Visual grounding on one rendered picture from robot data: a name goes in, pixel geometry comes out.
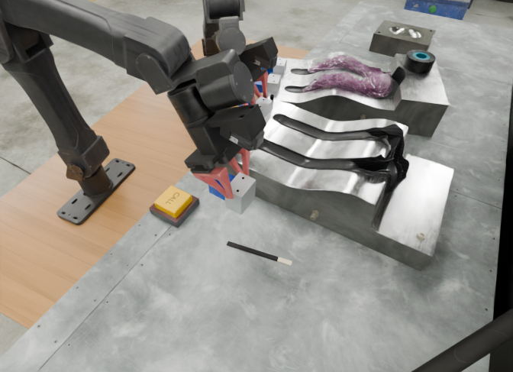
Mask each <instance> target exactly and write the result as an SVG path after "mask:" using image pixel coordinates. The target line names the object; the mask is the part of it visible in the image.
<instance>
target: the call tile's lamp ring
mask: <svg viewBox="0 0 513 372"><path fill-rule="evenodd" d="M192 198H193V199H194V200H193V201H192V202H191V203H190V204H189V205H188V206H187V207H186V209H185V210H184V211H183V212H182V213H181V214H180V215H179V216H178V217H177V218H176V219H175V218H173V217H171V216H169V215H167V214H166V213H164V212H161V211H160V210H159V209H156V208H154V206H155V205H154V204H152V206H151V207H150V209H152V210H154V211H155V212H157V213H159V214H161V215H163V216H165V217H166V218H168V219H170V220H172V221H174V222H175V223H177V222H178V220H180V219H181V217H182V216H183V215H184V214H185V213H186V212H187V211H188V210H189V209H190V207H191V206H192V205H193V204H194V203H195V202H196V201H197V200H198V198H197V197H195V196H193V195H192Z"/></svg>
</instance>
